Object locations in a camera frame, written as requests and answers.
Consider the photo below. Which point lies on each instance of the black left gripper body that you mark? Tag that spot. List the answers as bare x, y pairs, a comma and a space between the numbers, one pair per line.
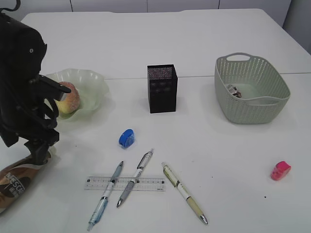
28, 109

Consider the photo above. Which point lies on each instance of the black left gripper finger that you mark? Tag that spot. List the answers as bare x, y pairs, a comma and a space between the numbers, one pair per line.
39, 154

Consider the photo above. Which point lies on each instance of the brown coffee bottle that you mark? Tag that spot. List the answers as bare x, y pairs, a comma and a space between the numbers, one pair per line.
16, 178

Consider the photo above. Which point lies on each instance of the sugared bread roll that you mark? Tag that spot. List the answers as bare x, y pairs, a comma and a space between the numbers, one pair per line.
71, 102

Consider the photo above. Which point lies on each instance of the pink white paper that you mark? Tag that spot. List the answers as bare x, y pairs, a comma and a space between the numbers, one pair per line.
233, 90

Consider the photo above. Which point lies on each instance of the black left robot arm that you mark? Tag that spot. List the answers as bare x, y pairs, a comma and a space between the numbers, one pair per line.
22, 50

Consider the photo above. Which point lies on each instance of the pale green glass plate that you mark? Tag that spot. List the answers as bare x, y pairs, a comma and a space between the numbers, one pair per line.
91, 87

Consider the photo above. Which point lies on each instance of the light blue pen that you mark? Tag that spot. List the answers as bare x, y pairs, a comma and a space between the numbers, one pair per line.
100, 208

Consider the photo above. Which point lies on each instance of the blue pencil sharpener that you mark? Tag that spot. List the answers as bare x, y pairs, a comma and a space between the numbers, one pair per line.
127, 138

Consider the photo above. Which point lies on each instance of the grey white pen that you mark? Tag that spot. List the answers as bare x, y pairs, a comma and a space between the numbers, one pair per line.
140, 168

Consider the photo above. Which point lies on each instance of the beige green pen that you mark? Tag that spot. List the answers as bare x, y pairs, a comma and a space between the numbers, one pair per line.
176, 182

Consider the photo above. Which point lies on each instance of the black mesh pen holder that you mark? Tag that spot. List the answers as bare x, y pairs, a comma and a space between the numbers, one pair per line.
162, 88

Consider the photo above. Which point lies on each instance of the green woven plastic basket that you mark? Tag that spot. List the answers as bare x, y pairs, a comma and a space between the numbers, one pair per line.
264, 91

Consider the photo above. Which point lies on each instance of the pink pencil sharpener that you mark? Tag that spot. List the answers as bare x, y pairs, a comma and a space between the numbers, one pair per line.
280, 170

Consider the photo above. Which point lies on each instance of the clear plastic ruler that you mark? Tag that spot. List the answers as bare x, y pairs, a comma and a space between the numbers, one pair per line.
140, 184

